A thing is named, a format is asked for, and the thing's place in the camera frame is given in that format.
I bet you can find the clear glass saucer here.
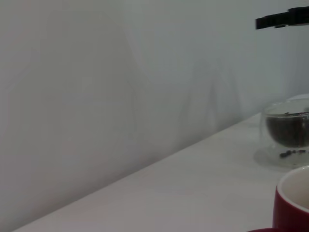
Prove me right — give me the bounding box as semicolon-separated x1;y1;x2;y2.
253;144;309;174

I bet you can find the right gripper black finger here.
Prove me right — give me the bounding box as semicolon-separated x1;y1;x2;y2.
255;7;309;30

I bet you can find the clear glass cup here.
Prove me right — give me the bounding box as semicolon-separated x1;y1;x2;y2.
259;95;309;149

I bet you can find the coffee beans heap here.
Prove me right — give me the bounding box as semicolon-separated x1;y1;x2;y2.
265;111;309;158

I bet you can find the red ceramic mug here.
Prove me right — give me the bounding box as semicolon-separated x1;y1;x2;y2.
246;165;309;232

